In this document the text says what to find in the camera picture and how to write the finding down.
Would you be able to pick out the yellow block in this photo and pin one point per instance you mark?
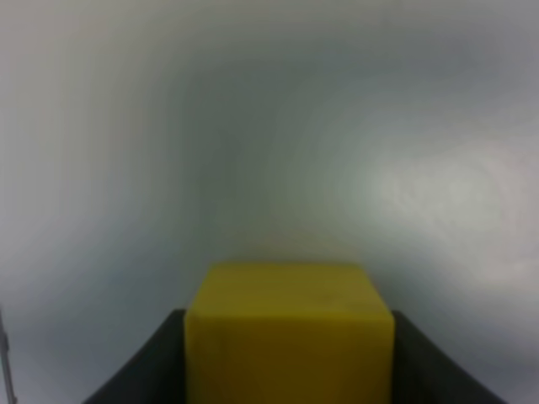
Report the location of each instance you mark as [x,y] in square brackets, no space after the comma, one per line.
[288,333]

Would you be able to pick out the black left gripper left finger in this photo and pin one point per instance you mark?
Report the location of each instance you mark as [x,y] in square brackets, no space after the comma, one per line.
[155,374]

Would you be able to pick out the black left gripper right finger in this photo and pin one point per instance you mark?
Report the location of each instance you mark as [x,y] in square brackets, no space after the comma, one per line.
[422,373]

